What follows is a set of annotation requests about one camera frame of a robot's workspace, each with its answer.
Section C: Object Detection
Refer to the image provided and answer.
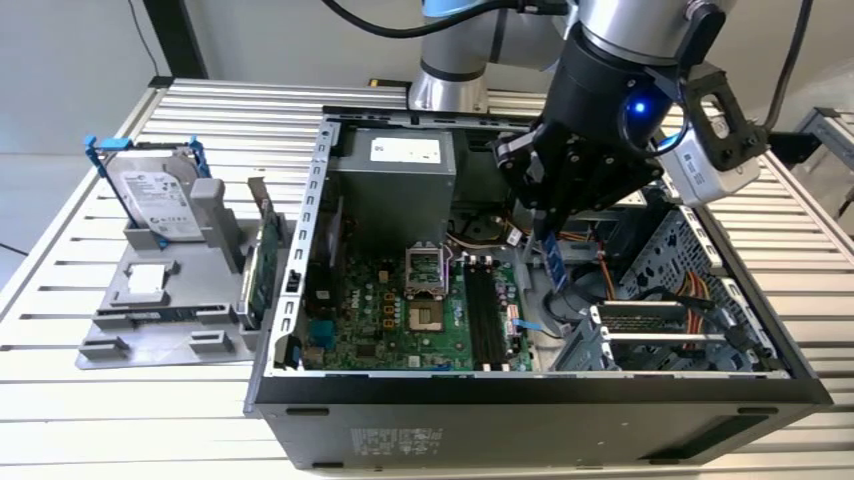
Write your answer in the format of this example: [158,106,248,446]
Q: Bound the yellow black power wires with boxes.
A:
[445,214,529,252]

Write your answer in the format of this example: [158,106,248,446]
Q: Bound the CPU socket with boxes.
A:
[405,298,447,334]

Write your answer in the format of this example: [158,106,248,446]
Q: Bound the perforated metal disk bay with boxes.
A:
[551,298,735,374]

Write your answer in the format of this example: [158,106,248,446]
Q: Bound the green graphics card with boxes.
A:
[239,175,288,331]

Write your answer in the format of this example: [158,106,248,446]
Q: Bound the black and silver PC case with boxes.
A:
[240,103,836,471]

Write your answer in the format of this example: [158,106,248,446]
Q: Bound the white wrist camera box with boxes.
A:
[657,62,773,207]

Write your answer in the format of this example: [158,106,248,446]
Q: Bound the grey parts rack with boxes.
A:
[74,175,295,371]

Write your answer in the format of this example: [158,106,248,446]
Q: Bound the grey power supply unit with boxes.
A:
[330,127,459,251]

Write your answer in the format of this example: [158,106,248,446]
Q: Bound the black metal stand post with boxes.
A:
[143,0,210,81]

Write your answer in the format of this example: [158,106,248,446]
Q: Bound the grey metal side table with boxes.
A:
[793,105,854,224]

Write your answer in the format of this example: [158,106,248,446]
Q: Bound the green motherboard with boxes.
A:
[299,249,539,374]

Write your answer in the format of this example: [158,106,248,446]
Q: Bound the thin wire locking lever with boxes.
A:
[438,247,462,299]

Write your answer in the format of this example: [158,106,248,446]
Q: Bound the silver CPU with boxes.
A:
[126,264,167,294]

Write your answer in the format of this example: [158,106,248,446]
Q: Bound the RAM stick with black chips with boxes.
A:
[96,308,235,322]
[538,227,573,294]

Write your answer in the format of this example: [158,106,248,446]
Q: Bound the metal socket cover frame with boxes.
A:
[403,241,447,301]

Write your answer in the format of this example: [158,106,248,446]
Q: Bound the black camera cable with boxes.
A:
[323,0,575,40]
[763,0,817,129]

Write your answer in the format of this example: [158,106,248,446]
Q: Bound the orange yellow wire bundle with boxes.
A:
[673,269,719,361]

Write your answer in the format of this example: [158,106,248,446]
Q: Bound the black data cable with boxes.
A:
[541,272,715,337]

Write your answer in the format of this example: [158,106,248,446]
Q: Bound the hard disk in blue carrier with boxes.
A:
[79,133,214,249]

